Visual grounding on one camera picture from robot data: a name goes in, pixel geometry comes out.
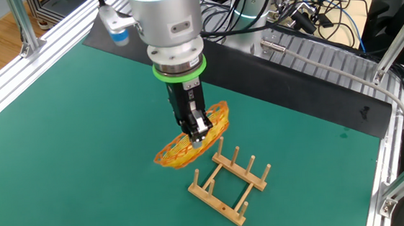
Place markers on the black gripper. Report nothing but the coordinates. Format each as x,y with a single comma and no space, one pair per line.
179,100

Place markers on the orange yellow wicker basket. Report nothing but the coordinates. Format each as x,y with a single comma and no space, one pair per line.
176,154

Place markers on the silver blue wrist camera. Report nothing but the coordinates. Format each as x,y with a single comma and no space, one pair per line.
119,25

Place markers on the green table mat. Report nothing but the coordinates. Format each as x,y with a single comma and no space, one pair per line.
86,208

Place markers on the black rubber barrier strip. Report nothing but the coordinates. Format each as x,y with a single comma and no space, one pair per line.
294,95

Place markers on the wooden peg dish rack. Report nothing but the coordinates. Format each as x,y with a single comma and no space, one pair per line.
215,204

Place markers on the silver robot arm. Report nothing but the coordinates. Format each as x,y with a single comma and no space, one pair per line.
165,15

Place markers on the black aluminium frame stand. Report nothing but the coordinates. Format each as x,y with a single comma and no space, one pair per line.
56,9

